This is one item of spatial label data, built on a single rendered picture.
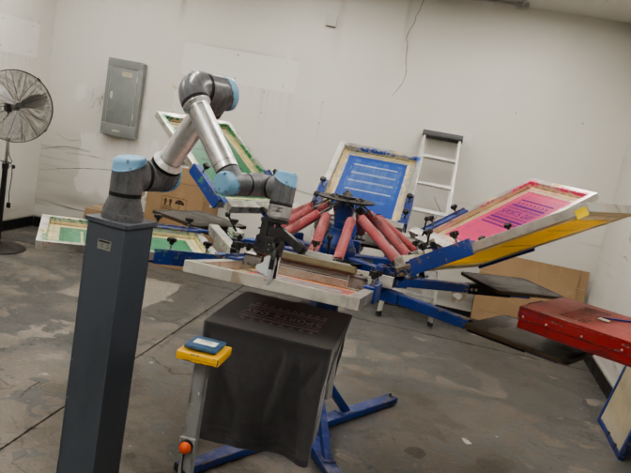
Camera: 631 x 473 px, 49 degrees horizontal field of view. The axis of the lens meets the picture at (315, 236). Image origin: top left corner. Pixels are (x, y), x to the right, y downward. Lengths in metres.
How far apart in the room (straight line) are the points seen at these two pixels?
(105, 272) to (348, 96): 4.66
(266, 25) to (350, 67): 0.94
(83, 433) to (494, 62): 5.19
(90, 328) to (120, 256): 0.30
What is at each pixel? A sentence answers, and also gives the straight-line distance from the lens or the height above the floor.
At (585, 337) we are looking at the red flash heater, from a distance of 2.78.
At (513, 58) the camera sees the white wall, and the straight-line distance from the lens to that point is 6.88.
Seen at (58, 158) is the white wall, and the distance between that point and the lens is 7.97.
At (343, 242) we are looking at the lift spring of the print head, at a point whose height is 1.13.
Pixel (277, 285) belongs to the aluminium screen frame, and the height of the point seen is 1.14.
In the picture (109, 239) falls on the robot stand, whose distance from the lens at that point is 2.57.
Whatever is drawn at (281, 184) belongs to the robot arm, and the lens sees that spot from 2.19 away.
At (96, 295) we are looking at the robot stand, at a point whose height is 0.92.
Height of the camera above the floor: 1.68
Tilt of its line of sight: 9 degrees down
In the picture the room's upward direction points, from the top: 10 degrees clockwise
